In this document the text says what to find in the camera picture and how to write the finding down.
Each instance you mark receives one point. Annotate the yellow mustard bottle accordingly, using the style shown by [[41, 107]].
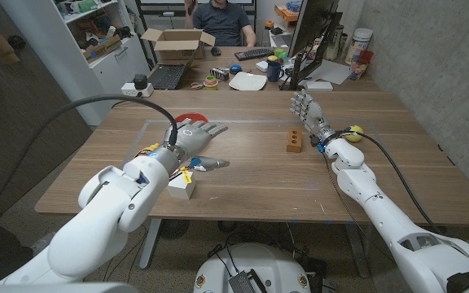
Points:
[[150, 148]]

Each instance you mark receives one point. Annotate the white shelf cabinet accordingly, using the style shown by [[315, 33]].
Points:
[[67, 61]]

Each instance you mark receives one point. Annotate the grey table leg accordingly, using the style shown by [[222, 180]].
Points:
[[358, 252], [150, 244]]

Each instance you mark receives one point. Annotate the blue round disc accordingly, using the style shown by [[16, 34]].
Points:
[[235, 68]]

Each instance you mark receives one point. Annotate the cardboard box with print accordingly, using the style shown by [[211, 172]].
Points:
[[102, 49]]

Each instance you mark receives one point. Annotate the seated person in dark polo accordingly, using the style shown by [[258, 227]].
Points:
[[222, 22]]

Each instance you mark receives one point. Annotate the green cup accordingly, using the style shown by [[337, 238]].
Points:
[[281, 53]]

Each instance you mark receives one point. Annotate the red snack cup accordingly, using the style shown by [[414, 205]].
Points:
[[360, 65]]

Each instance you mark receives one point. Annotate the rainbow stacking cups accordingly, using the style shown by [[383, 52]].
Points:
[[211, 83]]

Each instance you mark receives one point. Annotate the flat white box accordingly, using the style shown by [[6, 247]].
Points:
[[319, 85]]

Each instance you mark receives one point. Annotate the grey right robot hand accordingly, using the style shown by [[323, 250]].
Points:
[[312, 114]]

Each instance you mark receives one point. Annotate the black computer monitor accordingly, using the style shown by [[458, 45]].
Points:
[[312, 24]]

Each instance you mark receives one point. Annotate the black power adapter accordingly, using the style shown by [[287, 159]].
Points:
[[140, 81]]

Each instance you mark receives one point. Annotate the red bowl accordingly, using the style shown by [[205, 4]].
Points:
[[191, 117]]

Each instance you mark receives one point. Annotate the white power strip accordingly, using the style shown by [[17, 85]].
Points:
[[128, 90]]

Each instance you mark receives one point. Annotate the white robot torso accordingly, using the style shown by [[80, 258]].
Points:
[[255, 264]]

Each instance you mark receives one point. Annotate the white paper sheets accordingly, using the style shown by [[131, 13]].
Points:
[[332, 73]]

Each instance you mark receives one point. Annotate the white cylindrical canister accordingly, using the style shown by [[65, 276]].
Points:
[[358, 45]]

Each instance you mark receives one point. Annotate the open cardboard box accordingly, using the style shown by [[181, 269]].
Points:
[[177, 45]]

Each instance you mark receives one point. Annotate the wooden block with holes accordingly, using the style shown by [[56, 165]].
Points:
[[294, 141]]

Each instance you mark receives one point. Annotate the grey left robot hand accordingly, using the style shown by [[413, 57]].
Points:
[[191, 136]]

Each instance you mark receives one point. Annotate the yellow tennis ball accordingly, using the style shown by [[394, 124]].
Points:
[[356, 134]]

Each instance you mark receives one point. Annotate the dark blue mug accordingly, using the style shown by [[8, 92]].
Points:
[[274, 72]]

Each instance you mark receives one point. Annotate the black laptop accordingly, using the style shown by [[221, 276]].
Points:
[[167, 76]]

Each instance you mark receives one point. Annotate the white square plate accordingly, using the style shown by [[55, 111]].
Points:
[[247, 81]]

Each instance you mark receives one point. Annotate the orange box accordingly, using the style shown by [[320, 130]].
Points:
[[285, 12]]

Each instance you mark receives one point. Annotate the black device on torso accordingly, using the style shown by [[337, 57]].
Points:
[[242, 282]]

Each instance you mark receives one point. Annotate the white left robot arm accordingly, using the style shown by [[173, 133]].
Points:
[[108, 211]]

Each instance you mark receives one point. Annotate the black floor fan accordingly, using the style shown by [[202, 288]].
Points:
[[174, 228]]

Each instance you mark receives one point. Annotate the black keyboard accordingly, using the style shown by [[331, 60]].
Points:
[[254, 53]]

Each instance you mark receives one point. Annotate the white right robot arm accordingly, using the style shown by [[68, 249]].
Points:
[[381, 207]]

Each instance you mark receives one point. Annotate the black and white small box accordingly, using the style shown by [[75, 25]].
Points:
[[220, 73]]

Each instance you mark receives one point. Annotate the black computer mouse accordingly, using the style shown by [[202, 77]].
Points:
[[216, 51]]

